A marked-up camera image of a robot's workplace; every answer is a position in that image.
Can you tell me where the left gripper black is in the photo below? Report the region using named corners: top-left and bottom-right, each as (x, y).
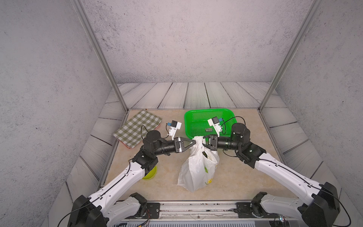
top-left (151, 138), bottom-right (195, 158)

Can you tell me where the white plastic bag lemon print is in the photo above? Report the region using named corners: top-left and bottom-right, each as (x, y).
top-left (177, 136), bottom-right (220, 192)

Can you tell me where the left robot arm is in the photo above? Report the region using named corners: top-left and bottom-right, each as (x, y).
top-left (66, 130), bottom-right (196, 227)

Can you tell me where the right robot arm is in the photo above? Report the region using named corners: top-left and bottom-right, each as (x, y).
top-left (204, 117), bottom-right (345, 227)

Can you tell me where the green plastic basket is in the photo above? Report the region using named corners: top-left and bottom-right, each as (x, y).
top-left (184, 108), bottom-right (237, 139)

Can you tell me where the lime green bowl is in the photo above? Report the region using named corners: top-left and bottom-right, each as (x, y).
top-left (143, 166), bottom-right (157, 180)

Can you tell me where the green checkered cloth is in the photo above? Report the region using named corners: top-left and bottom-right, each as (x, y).
top-left (113, 110), bottom-right (162, 148)

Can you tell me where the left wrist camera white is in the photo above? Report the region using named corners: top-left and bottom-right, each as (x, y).
top-left (166, 120), bottom-right (182, 140)

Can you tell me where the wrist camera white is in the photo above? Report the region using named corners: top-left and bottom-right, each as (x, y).
top-left (166, 120), bottom-right (182, 140)
top-left (208, 116), bottom-right (223, 137)

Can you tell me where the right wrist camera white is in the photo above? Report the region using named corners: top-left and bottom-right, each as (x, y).
top-left (208, 116), bottom-right (223, 137)

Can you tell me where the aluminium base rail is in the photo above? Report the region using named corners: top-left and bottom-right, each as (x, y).
top-left (110, 200), bottom-right (307, 227)

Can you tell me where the right metal frame post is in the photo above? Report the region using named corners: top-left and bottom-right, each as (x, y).
top-left (258, 0), bottom-right (323, 113)

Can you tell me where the metal frame post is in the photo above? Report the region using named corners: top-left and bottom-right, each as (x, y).
top-left (258, 0), bottom-right (323, 113)
top-left (71, 0), bottom-right (129, 112)

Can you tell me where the left metal frame post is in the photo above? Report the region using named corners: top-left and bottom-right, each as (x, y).
top-left (71, 0), bottom-right (129, 112)

